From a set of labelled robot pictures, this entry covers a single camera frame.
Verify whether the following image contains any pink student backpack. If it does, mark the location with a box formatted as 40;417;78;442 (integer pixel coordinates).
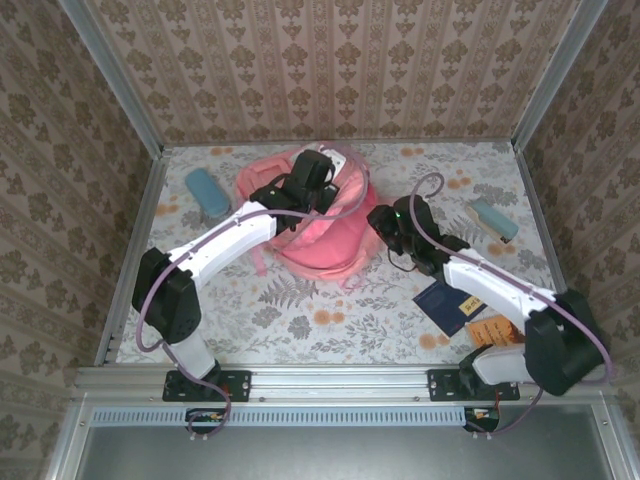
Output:
234;142;379;294

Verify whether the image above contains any dark blue book yellow label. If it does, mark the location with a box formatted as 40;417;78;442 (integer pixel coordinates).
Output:
412;279;486;337

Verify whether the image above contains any blue glasses case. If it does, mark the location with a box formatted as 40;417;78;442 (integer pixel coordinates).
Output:
184;168;231;219

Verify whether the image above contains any orange book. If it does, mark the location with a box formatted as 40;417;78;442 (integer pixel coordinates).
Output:
465;315;526;347

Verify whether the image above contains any blue and beige pencil case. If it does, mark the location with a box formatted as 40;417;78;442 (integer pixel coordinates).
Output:
464;198;520;245

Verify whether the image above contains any floral table cloth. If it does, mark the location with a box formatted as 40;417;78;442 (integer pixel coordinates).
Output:
115;141;581;365

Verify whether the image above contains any grey metal sheet panel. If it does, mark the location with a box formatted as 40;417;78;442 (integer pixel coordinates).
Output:
79;405;614;480

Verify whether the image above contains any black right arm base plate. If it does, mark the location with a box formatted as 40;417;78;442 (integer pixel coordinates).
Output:
428;368;521;404

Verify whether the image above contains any aluminium table edge rail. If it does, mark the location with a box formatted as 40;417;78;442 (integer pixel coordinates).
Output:
74;364;614;401

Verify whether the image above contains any grey slotted cable duct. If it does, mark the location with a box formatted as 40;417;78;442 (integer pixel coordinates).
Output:
92;405;501;427

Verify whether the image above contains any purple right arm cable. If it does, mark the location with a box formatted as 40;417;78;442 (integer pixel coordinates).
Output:
409;172;614;441

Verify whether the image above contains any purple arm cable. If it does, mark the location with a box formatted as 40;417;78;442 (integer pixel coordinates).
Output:
137;142;374;444
409;172;614;441

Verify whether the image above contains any aluminium right frame post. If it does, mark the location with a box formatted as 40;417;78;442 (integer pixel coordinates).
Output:
512;0;609;151

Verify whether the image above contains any aluminium frame post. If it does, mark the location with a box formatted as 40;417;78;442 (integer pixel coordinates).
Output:
512;0;609;151
57;0;166;156

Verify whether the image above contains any aluminium left frame post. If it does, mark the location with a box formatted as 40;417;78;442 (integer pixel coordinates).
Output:
57;0;166;156

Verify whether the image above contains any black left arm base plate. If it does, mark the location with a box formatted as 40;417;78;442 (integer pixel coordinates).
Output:
162;368;252;404

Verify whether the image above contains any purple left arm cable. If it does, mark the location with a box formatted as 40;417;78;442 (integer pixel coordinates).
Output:
137;142;374;444

